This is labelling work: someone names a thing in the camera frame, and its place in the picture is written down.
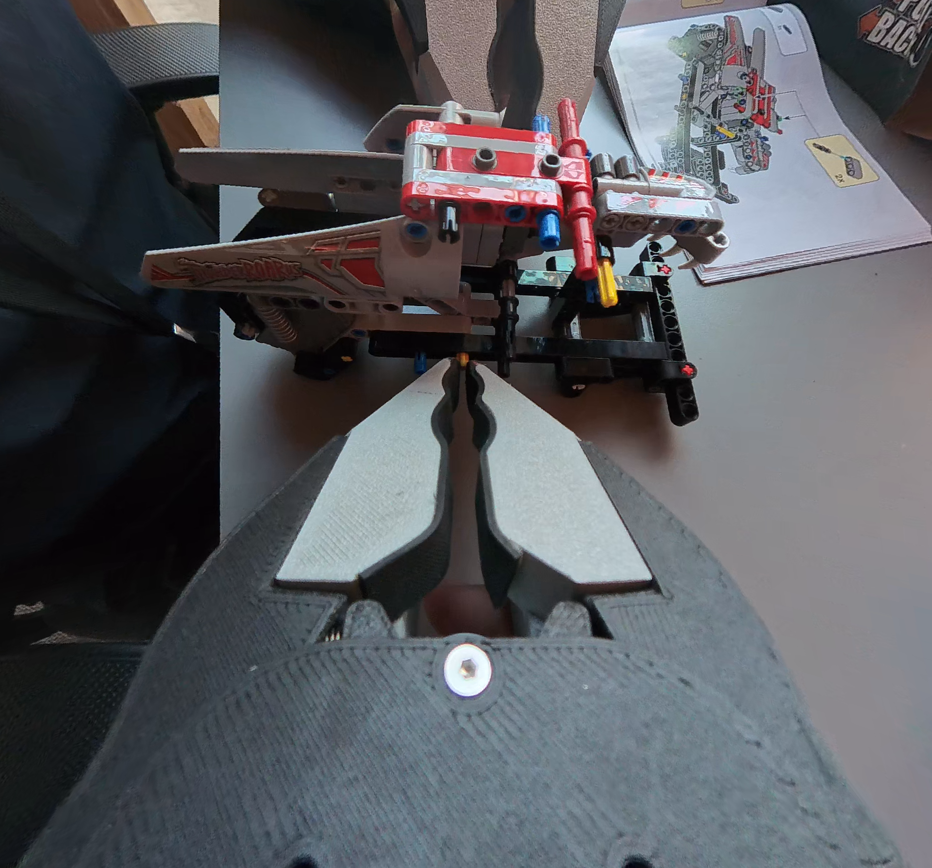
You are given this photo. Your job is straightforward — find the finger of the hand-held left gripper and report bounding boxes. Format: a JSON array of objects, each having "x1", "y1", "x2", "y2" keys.
[
  {"x1": 377, "y1": 0, "x2": 505, "y2": 114},
  {"x1": 491, "y1": 0, "x2": 639, "y2": 125}
]

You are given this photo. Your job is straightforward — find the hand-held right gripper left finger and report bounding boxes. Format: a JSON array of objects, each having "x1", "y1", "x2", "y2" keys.
[{"x1": 275, "y1": 357, "x2": 463, "y2": 622}]

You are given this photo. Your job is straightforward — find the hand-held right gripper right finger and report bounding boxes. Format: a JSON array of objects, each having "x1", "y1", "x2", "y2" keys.
[{"x1": 465, "y1": 361, "x2": 655, "y2": 620}]

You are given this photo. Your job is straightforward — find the red grey lego vehicle model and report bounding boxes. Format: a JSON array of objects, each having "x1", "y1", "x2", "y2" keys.
[{"x1": 140, "y1": 98, "x2": 731, "y2": 426}]

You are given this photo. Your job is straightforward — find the lego instruction booklet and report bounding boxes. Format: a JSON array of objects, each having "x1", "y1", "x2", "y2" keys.
[{"x1": 603, "y1": 0, "x2": 932, "y2": 285}]

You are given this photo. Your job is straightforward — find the dark printed lego box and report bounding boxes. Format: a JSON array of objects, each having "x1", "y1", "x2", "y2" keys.
[{"x1": 699, "y1": 0, "x2": 932, "y2": 143}]

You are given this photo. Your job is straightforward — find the black mesh office chair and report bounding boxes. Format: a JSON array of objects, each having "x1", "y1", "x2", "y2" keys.
[{"x1": 0, "y1": 22, "x2": 221, "y2": 868}]

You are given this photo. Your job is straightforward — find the person's dark clothing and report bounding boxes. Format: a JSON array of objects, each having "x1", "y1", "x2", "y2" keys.
[{"x1": 0, "y1": 0, "x2": 221, "y2": 639}]

